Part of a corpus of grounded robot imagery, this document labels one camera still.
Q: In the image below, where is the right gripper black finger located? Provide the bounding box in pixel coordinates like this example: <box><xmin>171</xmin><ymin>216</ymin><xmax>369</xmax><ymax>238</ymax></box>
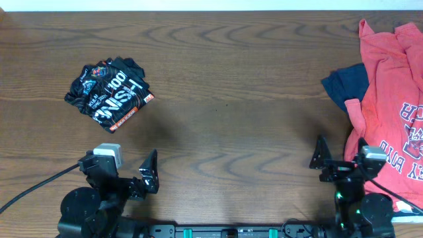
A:
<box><xmin>356</xmin><ymin>138</ymin><xmax>368</xmax><ymax>158</ymax></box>
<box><xmin>309</xmin><ymin>135</ymin><xmax>332</xmax><ymax>169</ymax></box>

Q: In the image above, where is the red printed t-shirt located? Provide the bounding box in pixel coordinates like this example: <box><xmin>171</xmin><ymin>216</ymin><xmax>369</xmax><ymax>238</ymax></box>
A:
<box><xmin>344</xmin><ymin>19</ymin><xmax>422</xmax><ymax>207</ymax></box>

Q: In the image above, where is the navy blue garment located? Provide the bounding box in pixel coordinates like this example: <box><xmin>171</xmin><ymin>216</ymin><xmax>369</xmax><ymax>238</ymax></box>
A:
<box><xmin>321</xmin><ymin>63</ymin><xmax>369</xmax><ymax>113</ymax></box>

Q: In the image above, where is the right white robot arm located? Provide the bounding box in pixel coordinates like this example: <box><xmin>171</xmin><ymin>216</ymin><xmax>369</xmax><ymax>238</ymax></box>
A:
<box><xmin>309</xmin><ymin>136</ymin><xmax>395</xmax><ymax>238</ymax></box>

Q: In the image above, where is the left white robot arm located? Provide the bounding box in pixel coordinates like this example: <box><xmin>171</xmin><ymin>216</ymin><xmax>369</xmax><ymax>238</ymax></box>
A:
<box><xmin>58</xmin><ymin>149</ymin><xmax>159</xmax><ymax>238</ymax></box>

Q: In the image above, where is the black orange-patterned jersey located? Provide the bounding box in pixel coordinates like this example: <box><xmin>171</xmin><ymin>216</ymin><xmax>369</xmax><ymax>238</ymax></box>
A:
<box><xmin>64</xmin><ymin>57</ymin><xmax>155</xmax><ymax>134</ymax></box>

